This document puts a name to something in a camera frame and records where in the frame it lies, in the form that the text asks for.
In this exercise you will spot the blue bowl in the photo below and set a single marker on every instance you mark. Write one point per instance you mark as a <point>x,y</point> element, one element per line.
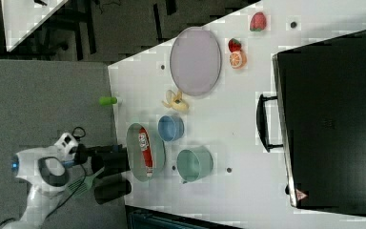
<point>170,127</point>

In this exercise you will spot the plush orange slice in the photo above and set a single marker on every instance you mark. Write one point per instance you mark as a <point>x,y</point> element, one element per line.
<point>238,59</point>

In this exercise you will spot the large plush strawberry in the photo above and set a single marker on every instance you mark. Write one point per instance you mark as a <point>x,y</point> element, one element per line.
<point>258,22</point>

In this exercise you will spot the small plush strawberry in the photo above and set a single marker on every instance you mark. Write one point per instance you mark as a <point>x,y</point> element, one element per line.
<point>234,45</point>

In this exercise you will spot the white side table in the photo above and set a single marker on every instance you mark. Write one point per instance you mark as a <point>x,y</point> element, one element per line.
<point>22,17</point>

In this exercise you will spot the large grey round plate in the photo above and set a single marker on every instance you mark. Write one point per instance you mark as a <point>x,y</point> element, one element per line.
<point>195,61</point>

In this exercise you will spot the green marker object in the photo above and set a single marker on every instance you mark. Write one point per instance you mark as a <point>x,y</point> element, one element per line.
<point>107,100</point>

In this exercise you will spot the green slotted spatula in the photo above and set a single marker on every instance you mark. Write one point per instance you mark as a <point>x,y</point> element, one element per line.
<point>83,184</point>

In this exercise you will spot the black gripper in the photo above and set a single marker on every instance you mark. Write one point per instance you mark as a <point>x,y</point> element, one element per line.
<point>98,152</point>

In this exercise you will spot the red plush ketchup bottle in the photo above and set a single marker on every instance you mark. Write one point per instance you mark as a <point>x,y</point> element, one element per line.
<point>144,144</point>

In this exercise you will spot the black cylinder holder lower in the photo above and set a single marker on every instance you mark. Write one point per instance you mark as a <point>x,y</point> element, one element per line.
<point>110,191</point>

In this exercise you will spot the dark teal crate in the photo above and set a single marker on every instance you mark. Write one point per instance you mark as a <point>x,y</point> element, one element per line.
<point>141,219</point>

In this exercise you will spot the black cylinder holder upper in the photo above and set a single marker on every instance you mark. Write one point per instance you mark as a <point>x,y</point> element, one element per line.
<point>114,167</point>

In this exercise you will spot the green cup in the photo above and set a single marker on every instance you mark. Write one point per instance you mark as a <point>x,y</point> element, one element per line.
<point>194,164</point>

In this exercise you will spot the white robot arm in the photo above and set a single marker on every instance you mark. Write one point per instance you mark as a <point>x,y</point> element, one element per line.
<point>34,184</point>

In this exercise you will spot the green oval strainer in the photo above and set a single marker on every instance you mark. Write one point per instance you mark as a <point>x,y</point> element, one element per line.
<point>136,157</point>

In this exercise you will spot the plush peeled banana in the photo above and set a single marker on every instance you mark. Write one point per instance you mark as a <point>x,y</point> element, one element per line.
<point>175,101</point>

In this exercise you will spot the black cylinder holder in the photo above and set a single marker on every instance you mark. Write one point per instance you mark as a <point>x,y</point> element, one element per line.
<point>114,167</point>
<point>110,191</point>

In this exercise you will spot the black toaster oven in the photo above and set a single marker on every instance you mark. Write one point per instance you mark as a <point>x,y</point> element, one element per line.
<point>321,99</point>

